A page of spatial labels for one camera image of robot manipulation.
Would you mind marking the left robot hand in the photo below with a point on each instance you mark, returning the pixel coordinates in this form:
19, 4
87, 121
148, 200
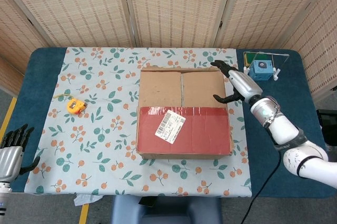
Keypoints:
10, 161

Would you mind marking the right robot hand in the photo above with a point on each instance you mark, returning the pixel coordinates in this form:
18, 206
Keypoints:
245, 83

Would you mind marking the woven bamboo folding screen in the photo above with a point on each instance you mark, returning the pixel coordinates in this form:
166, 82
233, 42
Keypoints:
171, 5

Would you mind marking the floral print tablecloth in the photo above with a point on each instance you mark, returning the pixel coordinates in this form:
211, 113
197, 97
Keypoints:
105, 155

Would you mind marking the black plastic bin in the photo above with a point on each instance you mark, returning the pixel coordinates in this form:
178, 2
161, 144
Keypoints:
327, 126

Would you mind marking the yellow tape measure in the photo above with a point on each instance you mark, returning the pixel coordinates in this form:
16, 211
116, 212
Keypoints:
75, 106

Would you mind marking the blue cube device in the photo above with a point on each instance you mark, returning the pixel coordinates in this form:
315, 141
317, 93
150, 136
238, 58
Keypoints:
260, 71

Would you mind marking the red-lidded brown cardboard box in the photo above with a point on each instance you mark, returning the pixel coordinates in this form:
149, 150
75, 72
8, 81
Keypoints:
184, 134

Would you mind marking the green and yellow pad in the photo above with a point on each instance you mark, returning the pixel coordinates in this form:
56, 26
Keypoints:
250, 58

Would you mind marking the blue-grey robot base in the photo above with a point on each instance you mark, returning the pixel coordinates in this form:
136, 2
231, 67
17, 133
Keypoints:
168, 211

